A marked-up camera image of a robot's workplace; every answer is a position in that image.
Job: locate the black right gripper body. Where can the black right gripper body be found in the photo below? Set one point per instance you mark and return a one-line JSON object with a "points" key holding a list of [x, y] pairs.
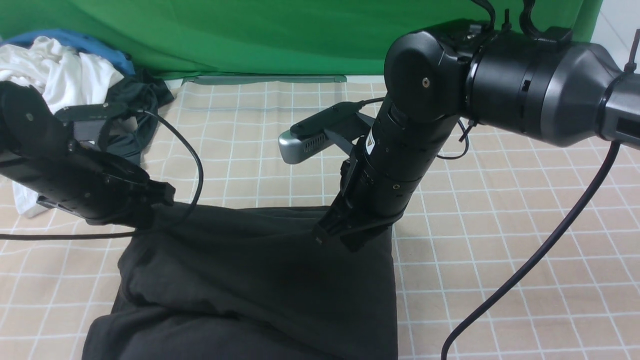
{"points": [[370, 200]]}

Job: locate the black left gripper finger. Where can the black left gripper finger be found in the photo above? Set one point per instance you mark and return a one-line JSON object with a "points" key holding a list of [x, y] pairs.
{"points": [[160, 193]]}

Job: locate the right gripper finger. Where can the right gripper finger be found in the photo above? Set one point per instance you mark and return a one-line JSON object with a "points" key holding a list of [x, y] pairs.
{"points": [[335, 230]]}

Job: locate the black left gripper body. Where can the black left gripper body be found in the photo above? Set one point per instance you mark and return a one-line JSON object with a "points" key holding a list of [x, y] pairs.
{"points": [[100, 187]]}

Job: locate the dark gray long-sleeve shirt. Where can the dark gray long-sleeve shirt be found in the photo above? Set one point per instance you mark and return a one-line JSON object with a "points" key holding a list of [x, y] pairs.
{"points": [[249, 284]]}

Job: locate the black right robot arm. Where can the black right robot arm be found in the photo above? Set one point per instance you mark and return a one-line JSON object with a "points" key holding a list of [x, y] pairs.
{"points": [[547, 87]]}

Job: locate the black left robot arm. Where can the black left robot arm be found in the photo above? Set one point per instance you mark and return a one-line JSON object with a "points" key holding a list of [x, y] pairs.
{"points": [[40, 152]]}

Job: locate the dark teal crumpled shirt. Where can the dark teal crumpled shirt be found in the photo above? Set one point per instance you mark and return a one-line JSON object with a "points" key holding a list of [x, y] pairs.
{"points": [[141, 91]]}

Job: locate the white crumpled shirt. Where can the white crumpled shirt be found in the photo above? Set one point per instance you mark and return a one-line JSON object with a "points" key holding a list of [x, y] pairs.
{"points": [[63, 75]]}

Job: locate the blue crumpled shirt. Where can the blue crumpled shirt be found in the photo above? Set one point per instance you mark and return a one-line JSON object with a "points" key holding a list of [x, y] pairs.
{"points": [[79, 41]]}

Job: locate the green backdrop cloth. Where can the green backdrop cloth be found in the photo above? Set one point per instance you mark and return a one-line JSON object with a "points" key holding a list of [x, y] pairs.
{"points": [[246, 37]]}

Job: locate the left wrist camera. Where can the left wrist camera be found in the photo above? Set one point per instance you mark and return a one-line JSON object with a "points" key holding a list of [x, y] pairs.
{"points": [[91, 125]]}

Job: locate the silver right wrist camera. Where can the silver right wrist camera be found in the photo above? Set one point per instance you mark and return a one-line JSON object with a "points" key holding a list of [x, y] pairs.
{"points": [[338, 125]]}

